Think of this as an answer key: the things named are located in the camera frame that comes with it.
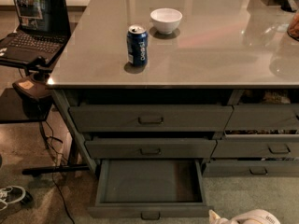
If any black power cable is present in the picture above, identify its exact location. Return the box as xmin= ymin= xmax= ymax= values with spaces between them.
xmin=38 ymin=120 xmax=77 ymax=224

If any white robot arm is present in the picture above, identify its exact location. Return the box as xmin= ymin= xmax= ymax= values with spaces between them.
xmin=208 ymin=209 xmax=280 ymax=224

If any top left grey drawer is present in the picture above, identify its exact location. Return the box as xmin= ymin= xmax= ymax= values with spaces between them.
xmin=69 ymin=105 xmax=233 ymax=132

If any middle left grey drawer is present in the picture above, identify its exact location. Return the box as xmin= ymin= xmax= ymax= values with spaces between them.
xmin=85 ymin=138 xmax=216 ymax=159

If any top right grey drawer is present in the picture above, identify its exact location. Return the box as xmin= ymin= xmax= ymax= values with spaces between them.
xmin=226 ymin=104 xmax=299 ymax=130

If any brown object at right edge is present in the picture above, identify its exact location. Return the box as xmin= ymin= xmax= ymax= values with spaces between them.
xmin=287 ymin=12 xmax=299 ymax=40

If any white and beige gripper body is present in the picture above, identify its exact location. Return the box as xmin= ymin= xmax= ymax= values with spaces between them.
xmin=208 ymin=210 xmax=237 ymax=224

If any white ceramic bowl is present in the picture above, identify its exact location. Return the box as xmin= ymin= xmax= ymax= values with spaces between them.
xmin=150 ymin=8 xmax=182 ymax=35

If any grey sneaker on floor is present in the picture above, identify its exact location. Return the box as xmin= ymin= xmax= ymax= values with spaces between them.
xmin=0 ymin=186 xmax=33 ymax=211

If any black laptop stand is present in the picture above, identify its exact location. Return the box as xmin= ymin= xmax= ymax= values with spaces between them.
xmin=0 ymin=68 xmax=89 ymax=176

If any blue Pepsi soda can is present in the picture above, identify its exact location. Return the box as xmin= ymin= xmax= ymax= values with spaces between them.
xmin=127 ymin=24 xmax=148 ymax=66

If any black open laptop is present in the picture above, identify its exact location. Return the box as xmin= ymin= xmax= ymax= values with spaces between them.
xmin=0 ymin=0 xmax=71 ymax=67

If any middle right grey drawer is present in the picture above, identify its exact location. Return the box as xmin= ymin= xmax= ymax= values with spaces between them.
xmin=212 ymin=134 xmax=299 ymax=159

